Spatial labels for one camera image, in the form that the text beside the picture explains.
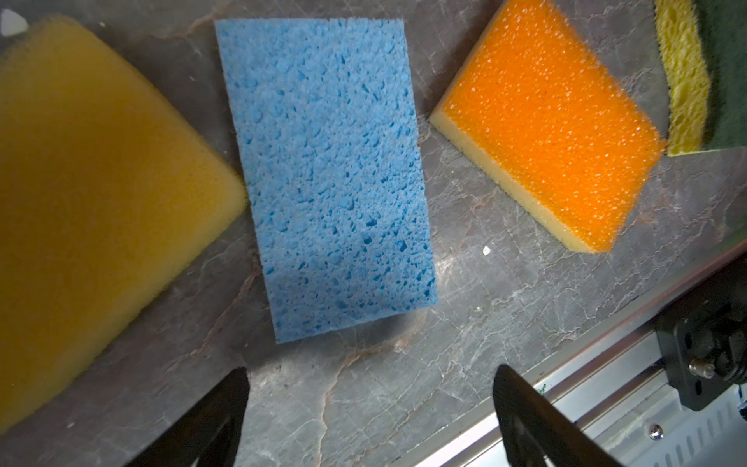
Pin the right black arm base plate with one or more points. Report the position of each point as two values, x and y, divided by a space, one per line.
702 337

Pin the yellow sponge front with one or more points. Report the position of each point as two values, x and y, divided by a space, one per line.
107 194

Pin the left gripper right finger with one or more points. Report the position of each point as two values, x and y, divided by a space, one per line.
534 432

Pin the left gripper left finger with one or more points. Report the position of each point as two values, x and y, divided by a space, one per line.
209 433

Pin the aluminium rail frame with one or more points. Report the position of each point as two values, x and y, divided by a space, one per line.
587 373

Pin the blue sponge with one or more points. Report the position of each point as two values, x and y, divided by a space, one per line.
328 141

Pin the dark green wavy sponge right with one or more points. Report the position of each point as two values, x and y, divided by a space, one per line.
702 45

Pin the orange sponge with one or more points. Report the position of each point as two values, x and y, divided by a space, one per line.
536 111

